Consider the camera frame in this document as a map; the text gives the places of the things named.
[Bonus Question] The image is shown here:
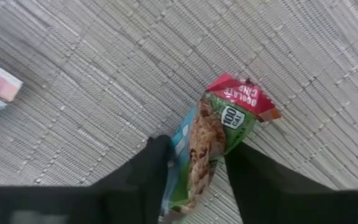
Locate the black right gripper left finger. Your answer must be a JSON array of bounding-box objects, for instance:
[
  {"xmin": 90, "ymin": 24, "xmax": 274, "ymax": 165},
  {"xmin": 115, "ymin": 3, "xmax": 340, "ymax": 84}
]
[{"xmin": 0, "ymin": 134, "xmax": 175, "ymax": 224}]

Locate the grey woven placemat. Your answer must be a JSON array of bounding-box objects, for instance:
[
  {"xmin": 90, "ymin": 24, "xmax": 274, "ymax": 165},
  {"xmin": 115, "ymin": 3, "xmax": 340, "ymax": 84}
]
[{"xmin": 0, "ymin": 0, "xmax": 358, "ymax": 224}]

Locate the red chocolate chip granola bar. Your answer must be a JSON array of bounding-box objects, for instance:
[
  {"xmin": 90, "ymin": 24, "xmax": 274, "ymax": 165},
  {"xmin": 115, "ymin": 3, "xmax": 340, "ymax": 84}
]
[{"xmin": 158, "ymin": 73, "xmax": 282, "ymax": 223}]

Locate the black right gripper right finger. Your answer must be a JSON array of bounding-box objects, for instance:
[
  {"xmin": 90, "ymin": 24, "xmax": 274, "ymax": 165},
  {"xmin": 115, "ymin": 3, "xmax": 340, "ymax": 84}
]
[{"xmin": 224, "ymin": 142, "xmax": 358, "ymax": 224}]

